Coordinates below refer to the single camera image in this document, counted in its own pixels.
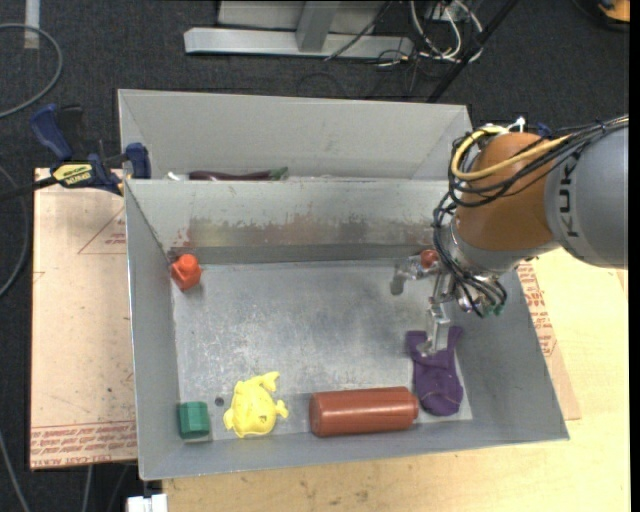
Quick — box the brown cardboard board, red print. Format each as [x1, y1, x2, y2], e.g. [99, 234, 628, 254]
[29, 167, 583, 472]

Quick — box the green block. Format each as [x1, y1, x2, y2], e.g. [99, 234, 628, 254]
[175, 400, 212, 442]

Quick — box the yellow toy fish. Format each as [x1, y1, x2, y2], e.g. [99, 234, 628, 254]
[222, 370, 290, 440]

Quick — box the purple cloth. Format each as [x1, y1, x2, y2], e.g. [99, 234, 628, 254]
[403, 325, 465, 418]

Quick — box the red-brown cylinder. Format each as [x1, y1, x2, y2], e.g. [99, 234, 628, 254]
[307, 385, 421, 439]

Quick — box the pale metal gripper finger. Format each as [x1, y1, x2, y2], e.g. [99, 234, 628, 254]
[433, 305, 451, 352]
[422, 306, 438, 358]

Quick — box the grey metal bin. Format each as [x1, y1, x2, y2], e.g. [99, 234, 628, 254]
[117, 88, 571, 482]

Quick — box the small orange-red bottle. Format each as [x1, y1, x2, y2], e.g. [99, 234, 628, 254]
[169, 253, 204, 293]

